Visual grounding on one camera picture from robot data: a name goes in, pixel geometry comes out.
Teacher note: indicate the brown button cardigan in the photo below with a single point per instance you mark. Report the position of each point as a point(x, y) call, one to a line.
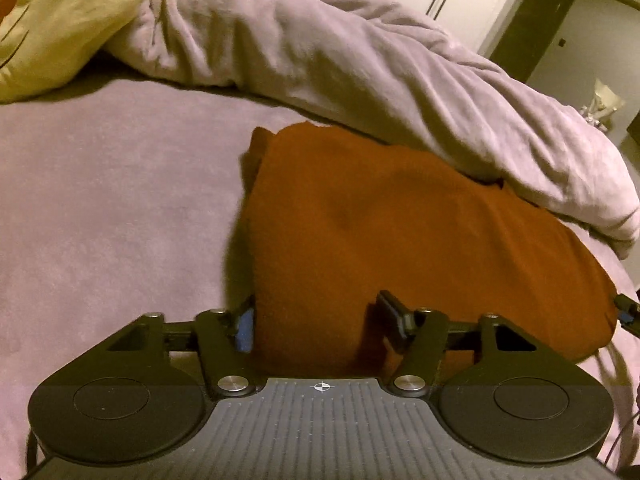
point(375, 220)

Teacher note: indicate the cream-faced plush doll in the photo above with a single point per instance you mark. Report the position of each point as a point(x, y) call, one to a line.
point(55, 25)

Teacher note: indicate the dark wooden door frame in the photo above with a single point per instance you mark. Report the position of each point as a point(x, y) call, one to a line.
point(535, 25)

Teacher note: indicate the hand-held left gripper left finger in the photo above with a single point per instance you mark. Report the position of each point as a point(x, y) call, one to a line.
point(245, 334)

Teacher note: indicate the lilac duvet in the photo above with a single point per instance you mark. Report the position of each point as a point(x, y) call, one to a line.
point(300, 50)

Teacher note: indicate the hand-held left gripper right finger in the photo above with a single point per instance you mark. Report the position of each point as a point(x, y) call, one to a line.
point(392, 322)

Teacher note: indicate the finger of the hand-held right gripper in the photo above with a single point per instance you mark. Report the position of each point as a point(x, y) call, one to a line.
point(627, 312)

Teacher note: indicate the crumpled white bag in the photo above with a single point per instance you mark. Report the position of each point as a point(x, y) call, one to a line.
point(602, 105)

